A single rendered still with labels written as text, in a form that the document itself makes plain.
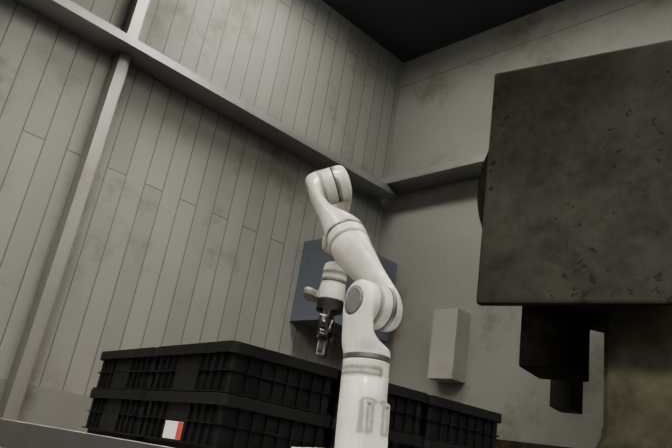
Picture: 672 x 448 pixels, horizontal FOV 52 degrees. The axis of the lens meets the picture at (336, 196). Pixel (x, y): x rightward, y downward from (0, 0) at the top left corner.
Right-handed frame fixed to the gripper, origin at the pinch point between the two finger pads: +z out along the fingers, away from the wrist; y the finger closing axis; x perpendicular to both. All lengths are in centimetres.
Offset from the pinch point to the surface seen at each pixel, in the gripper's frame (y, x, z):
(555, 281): 111, -77, -61
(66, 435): -94, 17, 31
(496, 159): 125, -49, -124
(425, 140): 372, 1, -260
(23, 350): 173, 195, -6
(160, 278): 238, 157, -71
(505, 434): 310, -79, -13
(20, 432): -84, 29, 32
